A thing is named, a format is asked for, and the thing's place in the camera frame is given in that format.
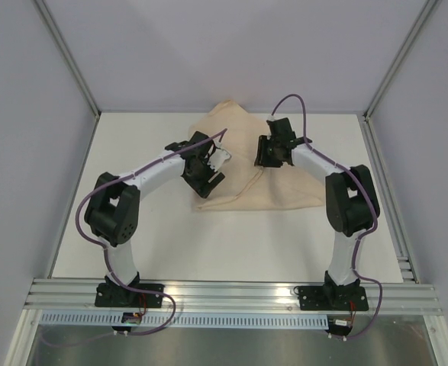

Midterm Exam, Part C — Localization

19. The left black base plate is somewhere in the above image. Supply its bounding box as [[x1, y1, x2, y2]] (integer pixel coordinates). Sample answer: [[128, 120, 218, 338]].
[[94, 281, 164, 309]]

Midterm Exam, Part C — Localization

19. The beige cloth drape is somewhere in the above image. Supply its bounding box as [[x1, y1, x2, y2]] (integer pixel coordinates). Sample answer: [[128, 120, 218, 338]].
[[189, 100, 325, 211]]

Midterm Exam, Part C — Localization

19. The left aluminium frame post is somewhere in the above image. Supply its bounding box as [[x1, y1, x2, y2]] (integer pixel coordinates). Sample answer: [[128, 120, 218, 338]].
[[31, 0, 101, 121]]

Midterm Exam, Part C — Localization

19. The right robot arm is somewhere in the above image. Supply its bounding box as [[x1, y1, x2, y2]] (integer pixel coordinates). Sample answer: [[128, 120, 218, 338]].
[[254, 117, 380, 310]]

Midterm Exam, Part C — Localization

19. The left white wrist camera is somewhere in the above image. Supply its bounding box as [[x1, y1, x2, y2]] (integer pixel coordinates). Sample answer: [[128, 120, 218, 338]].
[[208, 149, 232, 171]]

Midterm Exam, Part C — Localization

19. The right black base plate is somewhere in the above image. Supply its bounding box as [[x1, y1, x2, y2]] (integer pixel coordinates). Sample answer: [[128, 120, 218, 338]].
[[294, 283, 369, 312]]

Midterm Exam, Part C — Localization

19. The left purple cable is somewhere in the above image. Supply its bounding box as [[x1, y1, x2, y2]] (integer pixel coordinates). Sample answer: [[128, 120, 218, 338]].
[[40, 128, 228, 346]]

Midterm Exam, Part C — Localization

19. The purple cable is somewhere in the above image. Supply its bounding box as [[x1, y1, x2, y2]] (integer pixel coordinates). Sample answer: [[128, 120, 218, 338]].
[[40, 128, 228, 346], [271, 92, 384, 340]]

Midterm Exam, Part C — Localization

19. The aluminium frame post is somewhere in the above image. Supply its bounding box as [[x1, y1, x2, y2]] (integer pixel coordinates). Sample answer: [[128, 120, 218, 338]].
[[31, 0, 101, 121], [363, 0, 441, 120]]

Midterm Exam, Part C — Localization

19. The slotted grey cable duct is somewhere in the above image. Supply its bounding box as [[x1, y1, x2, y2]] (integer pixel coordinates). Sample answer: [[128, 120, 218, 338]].
[[39, 310, 328, 330]]

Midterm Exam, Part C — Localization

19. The right aluminium frame post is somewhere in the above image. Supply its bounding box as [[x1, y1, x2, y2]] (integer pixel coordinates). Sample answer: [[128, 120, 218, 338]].
[[363, 0, 441, 120]]

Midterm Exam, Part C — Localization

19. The aluminium mounting rail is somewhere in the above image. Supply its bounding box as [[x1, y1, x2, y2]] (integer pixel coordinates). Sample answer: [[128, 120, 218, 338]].
[[24, 278, 443, 316]]

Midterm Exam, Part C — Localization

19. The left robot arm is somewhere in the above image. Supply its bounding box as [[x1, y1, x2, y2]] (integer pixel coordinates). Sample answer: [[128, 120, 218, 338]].
[[75, 131, 231, 308]]

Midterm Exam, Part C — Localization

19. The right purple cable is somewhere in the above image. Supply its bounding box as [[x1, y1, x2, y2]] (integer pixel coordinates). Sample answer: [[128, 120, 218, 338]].
[[271, 92, 384, 340]]

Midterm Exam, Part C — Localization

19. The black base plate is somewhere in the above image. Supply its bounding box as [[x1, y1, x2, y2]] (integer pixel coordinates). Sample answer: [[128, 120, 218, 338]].
[[94, 281, 164, 309], [294, 283, 369, 312]]

